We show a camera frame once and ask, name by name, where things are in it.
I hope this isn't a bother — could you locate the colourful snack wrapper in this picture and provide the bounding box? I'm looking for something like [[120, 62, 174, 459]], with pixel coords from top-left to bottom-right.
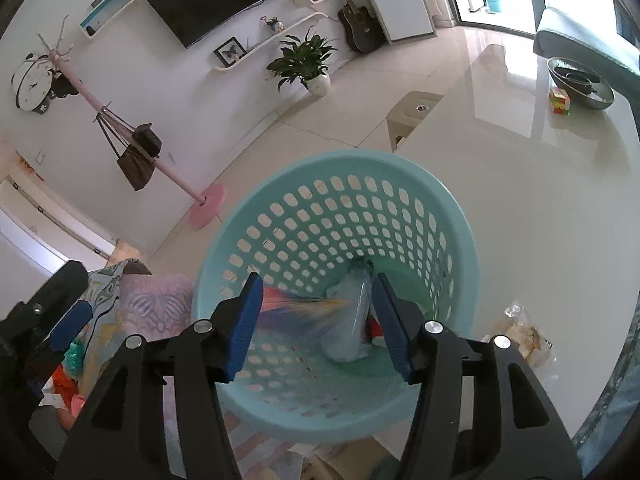
[[260, 287, 351, 341]]

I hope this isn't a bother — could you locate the light teal sofa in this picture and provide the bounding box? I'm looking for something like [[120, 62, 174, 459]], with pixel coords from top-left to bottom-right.
[[532, 6, 640, 91]]

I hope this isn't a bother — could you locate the panda wall clock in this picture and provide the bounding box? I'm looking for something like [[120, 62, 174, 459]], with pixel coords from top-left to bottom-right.
[[11, 54, 76, 113]]

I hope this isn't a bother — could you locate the patterned blue orange tablecloth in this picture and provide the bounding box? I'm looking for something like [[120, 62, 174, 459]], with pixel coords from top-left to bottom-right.
[[75, 259, 151, 401]]

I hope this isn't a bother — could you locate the curved white wall shelf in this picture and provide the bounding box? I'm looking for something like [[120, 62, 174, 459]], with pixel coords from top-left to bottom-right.
[[210, 10, 328, 73]]

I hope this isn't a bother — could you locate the small black bag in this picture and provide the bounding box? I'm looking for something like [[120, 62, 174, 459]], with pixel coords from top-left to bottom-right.
[[131, 123, 162, 158]]

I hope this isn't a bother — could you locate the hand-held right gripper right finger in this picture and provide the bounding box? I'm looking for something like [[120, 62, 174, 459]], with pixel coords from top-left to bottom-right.
[[372, 272, 583, 480]]

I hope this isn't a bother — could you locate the potted green plant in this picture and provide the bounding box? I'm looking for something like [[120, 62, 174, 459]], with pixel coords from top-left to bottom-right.
[[266, 27, 337, 97]]

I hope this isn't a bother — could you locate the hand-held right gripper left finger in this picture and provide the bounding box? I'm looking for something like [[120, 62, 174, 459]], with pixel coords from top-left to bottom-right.
[[55, 272, 264, 480]]

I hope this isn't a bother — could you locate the framed butterfly picture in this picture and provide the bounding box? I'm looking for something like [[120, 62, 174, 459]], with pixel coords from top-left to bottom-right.
[[213, 36, 247, 67]]

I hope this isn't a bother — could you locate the brown tote bag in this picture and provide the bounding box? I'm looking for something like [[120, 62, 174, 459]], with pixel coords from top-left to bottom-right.
[[95, 110, 156, 192]]

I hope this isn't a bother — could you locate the black acoustic guitar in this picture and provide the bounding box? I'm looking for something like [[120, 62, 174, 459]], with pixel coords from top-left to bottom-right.
[[317, 0, 387, 54]]

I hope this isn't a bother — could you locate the white door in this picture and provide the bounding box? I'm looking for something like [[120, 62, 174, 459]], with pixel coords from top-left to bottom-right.
[[0, 177, 118, 273]]

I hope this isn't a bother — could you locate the lilac patterned cloth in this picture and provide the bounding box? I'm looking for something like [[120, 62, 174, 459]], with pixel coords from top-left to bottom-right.
[[117, 274, 196, 348]]

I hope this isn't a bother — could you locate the grey metal bowl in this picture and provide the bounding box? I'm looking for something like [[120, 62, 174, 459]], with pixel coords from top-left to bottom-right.
[[546, 56, 616, 110]]

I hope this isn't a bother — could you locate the beige lidded bin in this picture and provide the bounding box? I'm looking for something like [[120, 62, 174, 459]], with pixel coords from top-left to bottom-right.
[[386, 91, 445, 153]]

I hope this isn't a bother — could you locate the colourful cube box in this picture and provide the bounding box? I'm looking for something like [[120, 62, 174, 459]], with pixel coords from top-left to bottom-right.
[[548, 87, 572, 116]]

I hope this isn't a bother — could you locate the teal plastic laundry basket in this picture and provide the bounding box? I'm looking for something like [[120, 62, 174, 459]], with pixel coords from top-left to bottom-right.
[[191, 149, 480, 445]]

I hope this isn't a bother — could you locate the clear snack bag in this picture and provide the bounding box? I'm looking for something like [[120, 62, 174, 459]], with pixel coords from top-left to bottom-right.
[[502, 302, 556, 368]]

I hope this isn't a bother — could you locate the pink coat rack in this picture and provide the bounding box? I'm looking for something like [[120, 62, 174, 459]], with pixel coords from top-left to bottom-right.
[[37, 15, 228, 231]]

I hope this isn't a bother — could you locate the red and white packet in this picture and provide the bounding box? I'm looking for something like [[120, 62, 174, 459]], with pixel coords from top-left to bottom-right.
[[367, 310, 401, 351]]

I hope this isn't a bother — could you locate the clear plastic bottle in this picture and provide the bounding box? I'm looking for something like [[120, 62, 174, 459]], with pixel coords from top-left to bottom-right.
[[320, 256, 381, 363]]

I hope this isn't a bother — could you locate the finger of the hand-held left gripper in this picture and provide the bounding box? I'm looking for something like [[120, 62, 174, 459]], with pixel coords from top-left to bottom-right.
[[0, 260, 93, 352]]

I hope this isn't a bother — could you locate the long blue box shelf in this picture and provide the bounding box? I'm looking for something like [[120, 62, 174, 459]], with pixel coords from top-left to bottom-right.
[[79, 0, 137, 37]]

